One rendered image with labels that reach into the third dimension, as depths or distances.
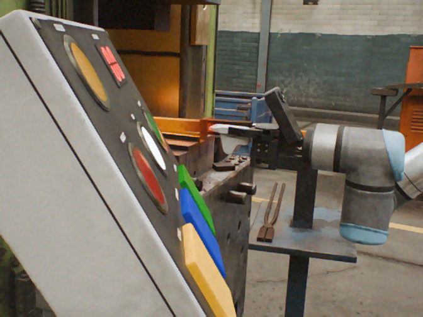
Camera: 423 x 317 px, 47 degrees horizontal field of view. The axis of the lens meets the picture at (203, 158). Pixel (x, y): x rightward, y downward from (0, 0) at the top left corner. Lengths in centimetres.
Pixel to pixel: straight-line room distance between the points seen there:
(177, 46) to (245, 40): 787
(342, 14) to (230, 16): 204
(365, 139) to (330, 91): 777
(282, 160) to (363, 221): 19
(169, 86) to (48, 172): 102
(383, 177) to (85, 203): 71
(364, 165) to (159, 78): 62
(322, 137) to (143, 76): 58
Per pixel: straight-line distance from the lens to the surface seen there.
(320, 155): 93
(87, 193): 29
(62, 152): 29
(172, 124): 103
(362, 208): 94
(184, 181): 53
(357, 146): 92
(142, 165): 34
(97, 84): 34
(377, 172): 93
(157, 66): 131
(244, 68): 914
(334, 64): 866
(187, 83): 129
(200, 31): 131
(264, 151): 97
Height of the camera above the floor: 119
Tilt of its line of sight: 13 degrees down
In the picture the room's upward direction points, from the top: 2 degrees clockwise
